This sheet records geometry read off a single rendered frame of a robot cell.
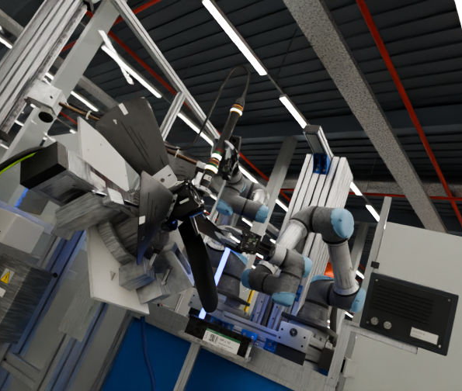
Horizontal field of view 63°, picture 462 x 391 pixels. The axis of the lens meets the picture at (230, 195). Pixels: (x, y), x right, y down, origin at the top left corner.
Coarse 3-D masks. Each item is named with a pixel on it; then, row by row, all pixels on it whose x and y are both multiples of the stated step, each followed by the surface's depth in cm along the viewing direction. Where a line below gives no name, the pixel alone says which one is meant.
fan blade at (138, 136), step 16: (112, 112) 107; (128, 112) 112; (144, 112) 116; (96, 128) 103; (112, 128) 107; (128, 128) 111; (144, 128) 115; (112, 144) 107; (128, 144) 111; (144, 144) 114; (160, 144) 118; (128, 160) 111; (144, 160) 114; (160, 160) 117
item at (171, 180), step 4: (164, 168) 119; (168, 168) 120; (160, 172) 118; (164, 172) 119; (168, 172) 120; (172, 172) 120; (152, 176) 116; (156, 176) 117; (160, 176) 118; (164, 176) 119; (168, 176) 120; (172, 176) 120; (160, 180) 118; (168, 180) 120; (172, 180) 120; (176, 180) 121; (164, 184) 119; (168, 184) 120; (172, 184) 120
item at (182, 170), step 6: (168, 144) 146; (174, 150) 145; (168, 156) 140; (174, 156) 142; (186, 156) 147; (192, 156) 150; (174, 162) 138; (180, 162) 140; (186, 162) 142; (174, 168) 135; (180, 168) 137; (186, 168) 138; (192, 168) 141; (174, 174) 133; (180, 174) 134; (186, 174) 135; (192, 174) 137; (180, 180) 131; (192, 180) 134
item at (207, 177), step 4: (244, 96) 144; (236, 100) 144; (240, 100) 143; (244, 100) 144; (236, 104) 145; (240, 104) 146; (244, 104) 144; (204, 172) 134; (208, 172) 133; (212, 172) 134; (204, 176) 133; (208, 176) 133; (212, 176) 134; (204, 180) 132; (208, 180) 132; (200, 184) 132; (204, 184) 132; (208, 184) 133; (200, 192) 131; (204, 192) 132
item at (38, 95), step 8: (32, 88) 127; (40, 88) 128; (48, 88) 128; (56, 88) 129; (24, 96) 127; (32, 96) 126; (40, 96) 127; (48, 96) 127; (56, 96) 128; (64, 96) 133; (40, 104) 128; (48, 104) 127; (56, 104) 129; (56, 112) 132
